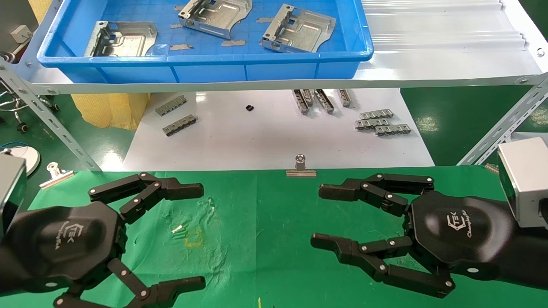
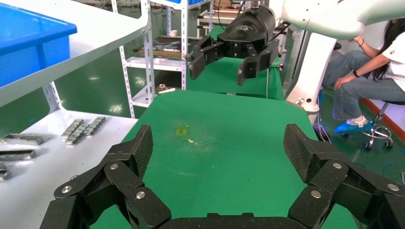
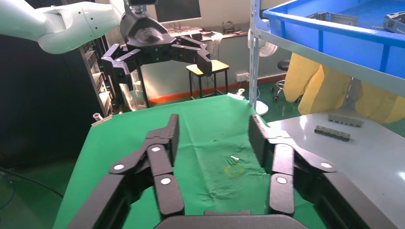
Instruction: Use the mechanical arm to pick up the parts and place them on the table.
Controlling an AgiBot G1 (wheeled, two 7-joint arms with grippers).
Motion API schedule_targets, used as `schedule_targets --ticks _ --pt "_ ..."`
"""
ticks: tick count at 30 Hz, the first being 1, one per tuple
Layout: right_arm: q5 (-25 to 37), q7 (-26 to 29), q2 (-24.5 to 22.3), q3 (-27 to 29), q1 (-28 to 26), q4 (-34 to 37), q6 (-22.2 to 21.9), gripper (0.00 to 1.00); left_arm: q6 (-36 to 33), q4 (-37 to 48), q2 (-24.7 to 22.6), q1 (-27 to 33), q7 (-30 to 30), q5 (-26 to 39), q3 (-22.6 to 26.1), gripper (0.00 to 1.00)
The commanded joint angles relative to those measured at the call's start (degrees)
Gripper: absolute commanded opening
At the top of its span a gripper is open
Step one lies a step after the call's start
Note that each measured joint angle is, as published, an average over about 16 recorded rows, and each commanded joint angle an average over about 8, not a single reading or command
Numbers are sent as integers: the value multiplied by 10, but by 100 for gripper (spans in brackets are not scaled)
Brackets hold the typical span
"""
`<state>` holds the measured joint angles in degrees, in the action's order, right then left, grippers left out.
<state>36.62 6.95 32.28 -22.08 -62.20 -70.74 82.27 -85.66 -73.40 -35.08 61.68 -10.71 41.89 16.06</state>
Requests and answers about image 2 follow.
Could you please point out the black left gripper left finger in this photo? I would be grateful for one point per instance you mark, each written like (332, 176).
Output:
(126, 177)

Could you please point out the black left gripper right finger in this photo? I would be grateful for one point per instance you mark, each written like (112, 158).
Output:
(329, 177)

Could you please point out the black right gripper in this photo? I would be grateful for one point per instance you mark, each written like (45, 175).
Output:
(250, 28)

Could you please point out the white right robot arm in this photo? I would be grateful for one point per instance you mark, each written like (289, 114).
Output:
(329, 15)

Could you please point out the tray of metal parts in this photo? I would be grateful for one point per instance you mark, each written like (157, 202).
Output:
(164, 47)

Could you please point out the green covered table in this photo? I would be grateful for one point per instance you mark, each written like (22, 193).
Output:
(221, 75)

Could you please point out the small white cup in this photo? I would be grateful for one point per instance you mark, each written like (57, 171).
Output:
(173, 33)

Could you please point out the small blue storage bin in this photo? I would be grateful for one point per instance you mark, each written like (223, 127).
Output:
(198, 2)
(172, 1)

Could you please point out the chrome stool with casters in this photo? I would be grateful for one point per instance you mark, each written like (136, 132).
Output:
(379, 126)

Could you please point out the white slotted storage rack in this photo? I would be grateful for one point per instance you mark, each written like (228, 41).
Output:
(148, 63)

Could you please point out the green table cloth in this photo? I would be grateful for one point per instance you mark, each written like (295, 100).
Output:
(227, 151)

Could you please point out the white robot torso column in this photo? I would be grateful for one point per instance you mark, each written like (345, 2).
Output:
(311, 69)

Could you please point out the seated person white shirt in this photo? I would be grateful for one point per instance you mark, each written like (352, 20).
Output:
(360, 85)

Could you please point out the grey metal channel bar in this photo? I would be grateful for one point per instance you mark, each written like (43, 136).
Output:
(17, 155)
(25, 139)

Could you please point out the white metal shelf rack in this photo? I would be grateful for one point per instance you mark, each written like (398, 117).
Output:
(101, 31)

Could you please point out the large blue plastic bin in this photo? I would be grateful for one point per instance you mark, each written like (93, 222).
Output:
(28, 47)

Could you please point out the grey toothed metal rail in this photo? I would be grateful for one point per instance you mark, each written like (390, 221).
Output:
(77, 135)
(72, 129)
(95, 125)

